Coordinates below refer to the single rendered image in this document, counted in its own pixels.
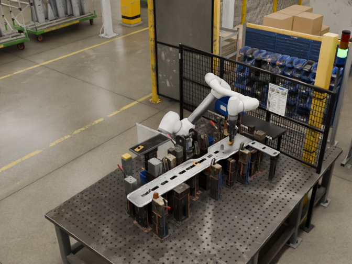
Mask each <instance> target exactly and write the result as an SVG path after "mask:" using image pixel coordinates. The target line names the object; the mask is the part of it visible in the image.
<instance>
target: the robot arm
mask: <svg viewBox="0 0 352 264"><path fill-rule="evenodd" d="M205 81H206V83H207V84H208V85H209V86H210V87H211V88H212V89H211V92H210V94H209V95H208V96H207V97H206V98H205V99H204V101H203V102H202V103H201V104H200V105H199V106H198V107H197V108H196V109H195V111H194V112H193V113H192V114H191V115H190V116H189V117H188V118H185V119H183V120H181V121H180V120H179V119H180V117H179V115H178V114H177V113H175V112H172V111H170V112H168V113H166V114H165V116H164V117H163V119H162V121H161V123H160V125H159V128H158V129H157V131H158V132H160V133H163V134H164V135H166V136H167V134H169V136H170V137H171V135H172V134H174V135H176V136H177V135H183V134H184V135H187V134H188V133H189V129H191V128H193V129H194V128H195V124H196V122H197V121H198V120H199V119H200V118H201V117H202V116H203V115H204V114H205V113H206V111H207V110H208V109H209V108H210V107H211V106H212V105H213V104H214V103H215V102H216V100H217V99H220V98H222V97H227V96H230V98H229V101H228V106H227V110H228V123H226V126H227V133H229V141H230V140H231V142H233V141H234V136H236V134H237V130H238V128H239V127H237V125H236V123H237V119H238V113H240V112H243V111H251V110H254V109H256V108H257V107H258V106H259V101H258V100H257V99H256V98H251V97H249V96H244V95H242V94H239V93H237V92H234V91H231V88H230V86H229V85H228V84H227V83H226V82H225V81H224V80H223V79H221V78H219V77H217V76H216V75H214V74H212V73H207V74H206V75H205Z"/></svg>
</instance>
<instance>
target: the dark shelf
mask: <svg viewBox="0 0 352 264"><path fill-rule="evenodd" d="M207 111H208V112H210V113H212V114H215V115H217V116H219V117H221V118H224V119H225V116H226V115H224V114H222V113H220V112H219V111H217V110H215V109H214V104H213V105H212V106H211V107H210V108H209V109H208V110H207ZM251 124H252V125H254V126H255V131H254V132H257V131H259V130H261V131H263V132H265V133H266V137H267V138H269V139H271V140H275V139H276V138H278V137H279V136H281V135H283V134H284V133H286V131H287V130H286V129H284V128H281V127H279V126H276V125H274V124H272V123H269V122H267V121H264V120H262V119H260V118H257V117H254V116H252V115H249V114H247V113H244V115H243V116H242V117H241V125H240V126H242V127H244V128H247V129H248V126H249V125H251Z"/></svg>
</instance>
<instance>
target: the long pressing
mask: <svg viewBox="0 0 352 264"><path fill-rule="evenodd" d="M234 140H235V142H233V143H232V144H228V143H227V142H229V136H228V137H226V138H224V139H222V140H221V141H219V142H217V143H215V144H213V145H212V146H210V147H208V153H207V154H205V155H204V156H202V157H200V158H198V159H189V160H187V161H186V162H184V163H182V164H180V165H178V166H177V167H175V168H173V169H171V170H170V171H168V172H166V173H164V174H163V175H161V176H159V177H157V178H155V179H154V180H152V181H150V182H148V183H147V184H145V185H143V186H141V187H140V188H138V189H136V190H134V191H133V192H131V193H129V194H128V195H127V199H128V200H129V201H130V202H132V203H133V204H134V205H136V206H137V207H144V206H145V205H147V204H149V203H150V202H152V198H153V193H154V192H155V191H157V192H158V193H159V194H158V195H159V196H162V195H164V194H165V193H167V192H169V191H170V190H172V189H173V188H175V187H176V186H178V185H180V184H181V183H183V182H185V181H186V180H188V179H189V178H191V177H193V176H195V175H196V174H198V173H199V172H201V171H203V170H204V169H206V168H208V167H209V166H210V164H211V159H212V158H213V157H214V158H216V161H215V163H216V162H218V161H219V160H223V159H226V158H228V157H230V156H231V155H233V154H235V153H236V152H238V149H239V146H240V143H241V142H242V141H243V142H244V143H245V144H244V148H245V147H246V146H248V145H249V143H251V142H252V140H251V139H249V138H247V137H245V136H243V135H241V134H238V133H237V134H236V136H234ZM221 144H223V145H224V149H223V150H220V148H221ZM216 151H218V153H217V154H215V153H214V152H216ZM209 155H213V156H212V157H210V158H208V157H207V156H209ZM204 158H205V159H206V160H205V161H203V162H201V163H200V164H201V166H199V167H198V166H195V167H193V168H192V169H190V170H186V169H187V168H188V167H190V166H192V165H194V164H192V162H193V161H196V162H199V161H200V160H202V159H204ZM183 170H185V171H186V172H185V173H183V174H179V173H180V172H182V171H183ZM175 175H176V176H177V177H176V178H175V179H173V180H170V178H171V177H173V176H175ZM164 181H168V183H166V184H164V185H161V183H163V182H164ZM156 186H158V187H159V188H157V189H156V190H154V191H151V192H149V194H147V195H146V196H144V197H142V196H141V195H143V194H144V193H146V192H148V191H149V189H153V188H154V187H156Z"/></svg>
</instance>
